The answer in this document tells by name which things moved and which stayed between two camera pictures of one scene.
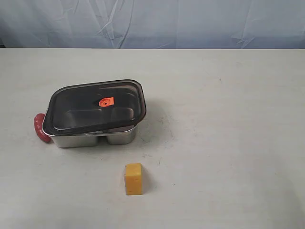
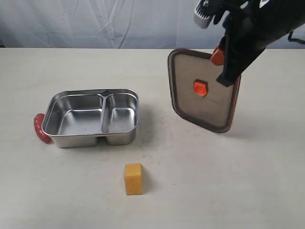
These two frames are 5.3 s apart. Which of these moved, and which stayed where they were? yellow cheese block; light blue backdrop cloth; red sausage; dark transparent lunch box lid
Moved: dark transparent lunch box lid
Stayed: light blue backdrop cloth; red sausage; yellow cheese block
